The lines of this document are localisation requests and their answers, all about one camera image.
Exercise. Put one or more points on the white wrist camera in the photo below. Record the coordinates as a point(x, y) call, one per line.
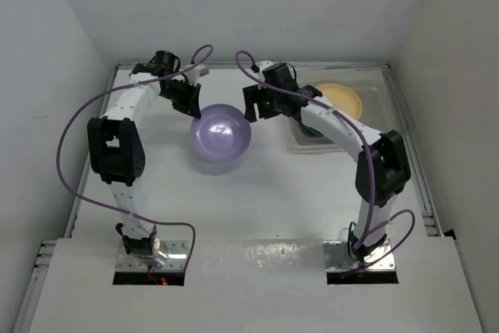
point(193, 75)
point(260, 66)

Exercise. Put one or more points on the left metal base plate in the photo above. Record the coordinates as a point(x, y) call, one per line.
point(170, 256)

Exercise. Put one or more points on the teal scalloped plate back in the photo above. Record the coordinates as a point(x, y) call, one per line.
point(309, 132)

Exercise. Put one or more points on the clear plastic bin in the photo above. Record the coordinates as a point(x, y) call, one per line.
point(370, 84)

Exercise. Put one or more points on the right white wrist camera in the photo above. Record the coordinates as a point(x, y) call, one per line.
point(260, 66)

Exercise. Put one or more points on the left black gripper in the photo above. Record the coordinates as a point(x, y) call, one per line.
point(189, 105)

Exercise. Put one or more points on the purple plate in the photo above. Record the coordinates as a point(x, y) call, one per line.
point(221, 134)

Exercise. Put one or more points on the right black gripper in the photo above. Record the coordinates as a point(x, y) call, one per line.
point(254, 94)

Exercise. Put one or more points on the metal base plate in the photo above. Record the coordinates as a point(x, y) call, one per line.
point(170, 256)
point(338, 258)

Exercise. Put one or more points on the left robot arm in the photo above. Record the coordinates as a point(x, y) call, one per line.
point(116, 151)

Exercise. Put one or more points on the orange plate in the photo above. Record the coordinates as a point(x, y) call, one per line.
point(343, 98)

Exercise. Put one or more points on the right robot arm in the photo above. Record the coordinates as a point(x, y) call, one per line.
point(382, 166)

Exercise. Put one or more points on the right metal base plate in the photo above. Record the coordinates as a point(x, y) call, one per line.
point(338, 258)

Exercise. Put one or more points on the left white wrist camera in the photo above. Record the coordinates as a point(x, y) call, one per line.
point(193, 75)

